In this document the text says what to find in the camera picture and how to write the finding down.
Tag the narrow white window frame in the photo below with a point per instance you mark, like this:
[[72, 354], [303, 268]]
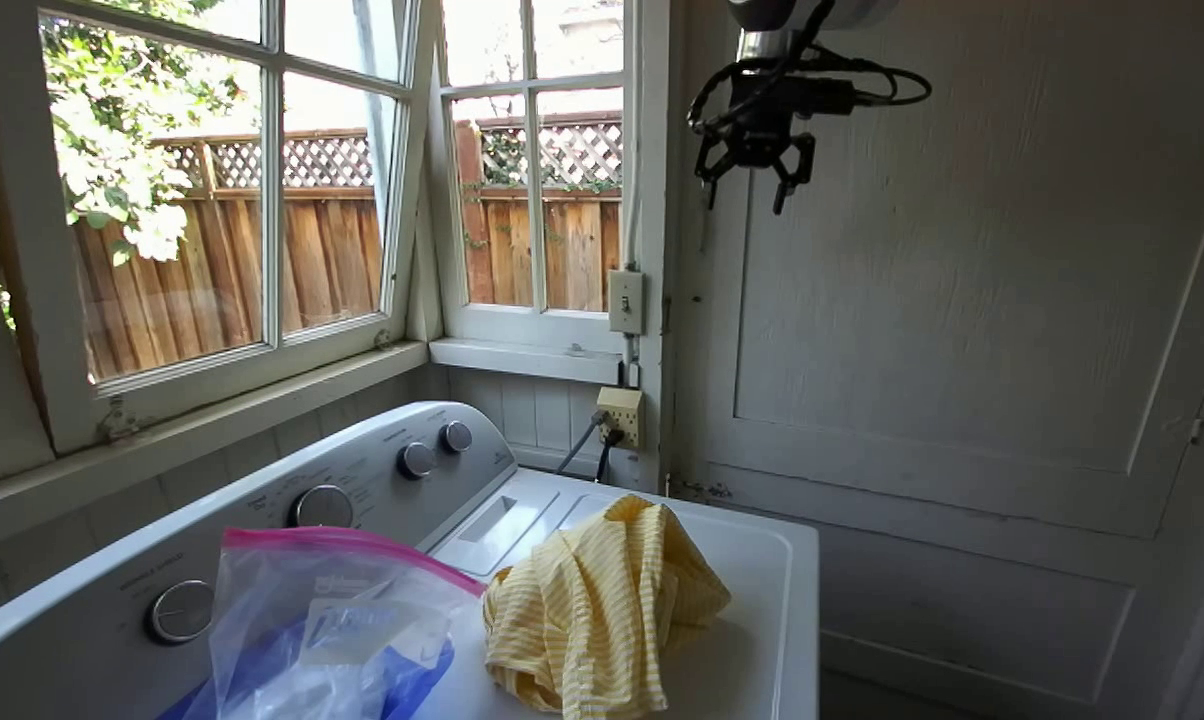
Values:
[[535, 334]]

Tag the green leafy tree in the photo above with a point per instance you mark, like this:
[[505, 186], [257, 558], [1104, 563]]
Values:
[[107, 146]]

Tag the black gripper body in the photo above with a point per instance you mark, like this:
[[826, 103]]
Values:
[[761, 115]]

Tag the wooden fence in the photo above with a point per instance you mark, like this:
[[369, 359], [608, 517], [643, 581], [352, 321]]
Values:
[[323, 255]]

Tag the large white window frame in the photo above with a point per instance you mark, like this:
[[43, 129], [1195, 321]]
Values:
[[272, 201]]

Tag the white wall switch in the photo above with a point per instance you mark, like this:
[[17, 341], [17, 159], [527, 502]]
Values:
[[631, 300]]

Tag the white wall outlet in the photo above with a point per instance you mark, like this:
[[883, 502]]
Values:
[[621, 418]]

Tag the clear pink-topped zip bag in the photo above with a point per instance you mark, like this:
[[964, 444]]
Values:
[[323, 612]]

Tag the white wooden door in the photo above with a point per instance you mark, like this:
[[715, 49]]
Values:
[[974, 440]]

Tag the silver washer knob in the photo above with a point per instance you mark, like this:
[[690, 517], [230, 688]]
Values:
[[181, 609], [416, 458], [456, 439], [323, 504]]

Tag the yellow towel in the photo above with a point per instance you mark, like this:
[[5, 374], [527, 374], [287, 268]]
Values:
[[586, 612]]

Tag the blue plastic bag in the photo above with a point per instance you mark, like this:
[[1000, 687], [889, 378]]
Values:
[[412, 675]]

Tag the white washing machine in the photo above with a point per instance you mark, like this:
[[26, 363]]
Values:
[[761, 586]]

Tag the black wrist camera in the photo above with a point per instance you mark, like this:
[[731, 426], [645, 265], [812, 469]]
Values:
[[826, 92]]

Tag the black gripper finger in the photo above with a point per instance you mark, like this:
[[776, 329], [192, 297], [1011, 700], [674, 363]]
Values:
[[797, 165], [715, 163]]

